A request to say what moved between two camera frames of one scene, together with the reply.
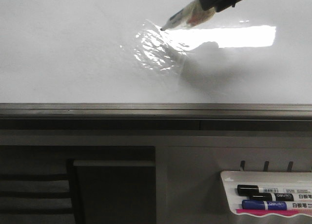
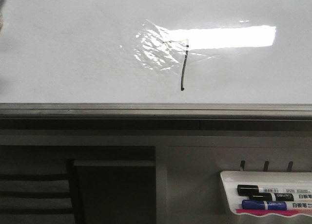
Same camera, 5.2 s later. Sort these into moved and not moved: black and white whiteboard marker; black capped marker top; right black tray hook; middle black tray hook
Moved: black and white whiteboard marker
Not moved: black capped marker top; middle black tray hook; right black tray hook
